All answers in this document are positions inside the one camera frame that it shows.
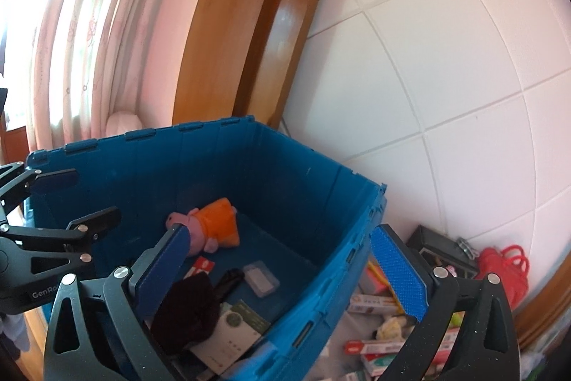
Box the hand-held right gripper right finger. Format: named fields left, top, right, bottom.
left=371, top=224, right=521, bottom=381

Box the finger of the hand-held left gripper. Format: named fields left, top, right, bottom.
left=0, top=206, right=122, bottom=263
left=0, top=161, right=80, bottom=213

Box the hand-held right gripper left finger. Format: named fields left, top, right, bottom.
left=43, top=224, right=192, bottom=381

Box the red and white toothpaste box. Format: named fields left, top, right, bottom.
left=185, top=255, right=216, bottom=282

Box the dark red knitted scarf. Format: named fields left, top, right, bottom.
left=149, top=274, right=222, bottom=358

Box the pig plush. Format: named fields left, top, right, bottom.
left=166, top=197, right=241, bottom=259

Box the black plastic case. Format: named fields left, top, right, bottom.
left=214, top=268, right=245, bottom=301

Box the clear plastic floss pick box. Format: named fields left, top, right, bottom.
left=243, top=261, right=281, bottom=298

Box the white and green carton box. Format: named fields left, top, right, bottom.
left=190, top=299, right=273, bottom=380

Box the blue plastic crate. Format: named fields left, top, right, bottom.
left=24, top=115, right=388, bottom=381

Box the round wooden desktop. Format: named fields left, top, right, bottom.
left=308, top=225, right=571, bottom=381

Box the pink box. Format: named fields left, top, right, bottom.
left=367, top=260, right=392, bottom=293

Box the black box with white border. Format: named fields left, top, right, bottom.
left=406, top=225, right=481, bottom=281

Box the small cream bunny plush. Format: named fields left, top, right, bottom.
left=375, top=315, right=414, bottom=341

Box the silver metal clip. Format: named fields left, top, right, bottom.
left=456, top=237, right=476, bottom=260

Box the white striped tablecloth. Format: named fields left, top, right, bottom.
left=312, top=296, right=404, bottom=381

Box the red mesh bag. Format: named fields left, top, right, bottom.
left=475, top=245, right=531, bottom=311

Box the pink patterned curtain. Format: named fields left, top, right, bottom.
left=0, top=0, right=244, bottom=154

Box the wooden door frame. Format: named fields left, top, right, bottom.
left=172, top=0, right=349, bottom=136

